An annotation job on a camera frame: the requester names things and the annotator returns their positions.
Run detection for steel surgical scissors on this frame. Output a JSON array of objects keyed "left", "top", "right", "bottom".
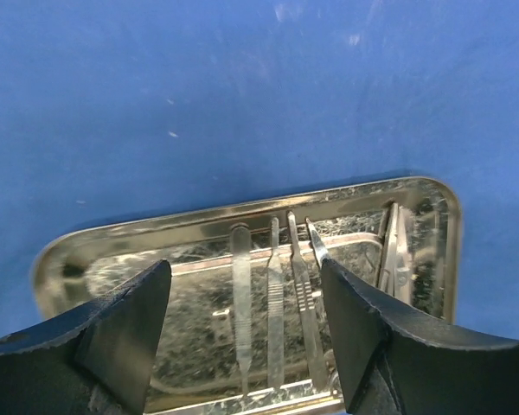
[{"left": 377, "top": 202, "right": 413, "bottom": 305}]

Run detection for steel instrument tray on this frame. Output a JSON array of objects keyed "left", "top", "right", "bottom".
[{"left": 32, "top": 176, "right": 462, "bottom": 414}]

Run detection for blue cloth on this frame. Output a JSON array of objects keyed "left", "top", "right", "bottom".
[{"left": 0, "top": 1, "right": 519, "bottom": 338}]

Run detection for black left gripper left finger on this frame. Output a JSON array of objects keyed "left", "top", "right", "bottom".
[{"left": 0, "top": 260, "right": 171, "bottom": 414}]

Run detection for pointed steel tweezers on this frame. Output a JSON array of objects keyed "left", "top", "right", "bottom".
[{"left": 305, "top": 217, "right": 330, "bottom": 269}]

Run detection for steel scalpel handle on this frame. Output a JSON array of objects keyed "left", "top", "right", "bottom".
[
  {"left": 267, "top": 216, "right": 285, "bottom": 390},
  {"left": 286, "top": 211, "right": 329, "bottom": 391}
]

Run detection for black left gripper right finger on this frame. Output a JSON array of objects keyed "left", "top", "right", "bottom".
[{"left": 321, "top": 259, "right": 519, "bottom": 414}]

